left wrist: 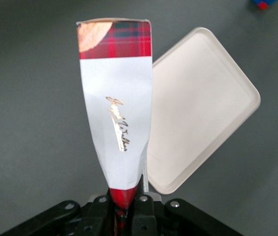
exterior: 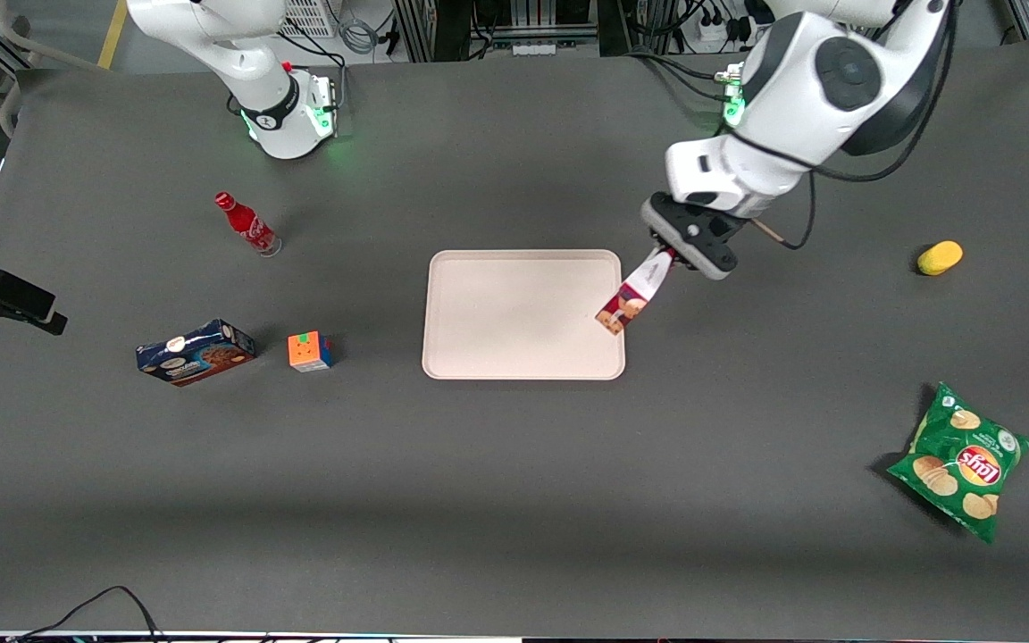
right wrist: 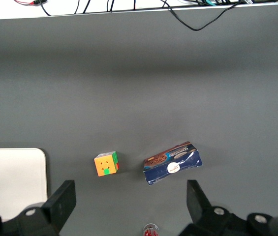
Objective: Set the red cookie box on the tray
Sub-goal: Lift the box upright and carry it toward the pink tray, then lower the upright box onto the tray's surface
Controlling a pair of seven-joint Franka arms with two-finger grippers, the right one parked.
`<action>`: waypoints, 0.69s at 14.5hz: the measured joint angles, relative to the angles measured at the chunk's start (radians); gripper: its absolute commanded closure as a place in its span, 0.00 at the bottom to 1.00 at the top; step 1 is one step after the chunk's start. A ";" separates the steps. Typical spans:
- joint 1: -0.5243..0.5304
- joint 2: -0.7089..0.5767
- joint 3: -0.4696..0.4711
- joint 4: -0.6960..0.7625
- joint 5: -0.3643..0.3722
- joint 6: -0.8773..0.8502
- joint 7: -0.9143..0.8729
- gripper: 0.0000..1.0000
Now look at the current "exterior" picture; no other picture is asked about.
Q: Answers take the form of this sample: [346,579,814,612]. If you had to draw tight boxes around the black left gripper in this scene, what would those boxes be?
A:
[650,202,749,267]

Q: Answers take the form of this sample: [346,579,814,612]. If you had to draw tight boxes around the red tartan cookie box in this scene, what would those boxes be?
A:
[596,248,678,337]

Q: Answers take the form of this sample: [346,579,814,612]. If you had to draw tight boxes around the beige plastic tray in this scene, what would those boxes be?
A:
[422,249,627,381]

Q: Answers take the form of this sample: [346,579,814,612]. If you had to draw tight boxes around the white perforated box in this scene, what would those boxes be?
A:
[280,0,339,39]

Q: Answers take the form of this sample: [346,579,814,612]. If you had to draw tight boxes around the blue cookie box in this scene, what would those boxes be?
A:
[136,319,257,388]

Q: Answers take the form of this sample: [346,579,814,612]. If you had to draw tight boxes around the yellow lemon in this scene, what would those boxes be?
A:
[916,240,964,277]

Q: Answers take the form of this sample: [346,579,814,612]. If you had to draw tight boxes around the green chips bag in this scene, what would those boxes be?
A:
[886,382,1029,545]

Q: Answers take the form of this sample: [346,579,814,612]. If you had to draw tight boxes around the colourful puzzle cube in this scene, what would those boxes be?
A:
[287,331,335,373]

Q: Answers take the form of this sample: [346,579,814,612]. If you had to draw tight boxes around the red cola bottle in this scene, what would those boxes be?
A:
[214,191,283,258]

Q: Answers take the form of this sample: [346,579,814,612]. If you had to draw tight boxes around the beige curved tube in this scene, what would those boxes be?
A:
[0,0,109,135]

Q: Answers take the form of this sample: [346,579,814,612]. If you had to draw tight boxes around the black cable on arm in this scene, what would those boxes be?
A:
[718,0,962,251]

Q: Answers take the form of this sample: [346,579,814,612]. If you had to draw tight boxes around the grey coiled cable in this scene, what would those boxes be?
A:
[337,16,381,56]

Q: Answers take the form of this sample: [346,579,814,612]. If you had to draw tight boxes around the black table cable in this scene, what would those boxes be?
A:
[7,585,167,643]

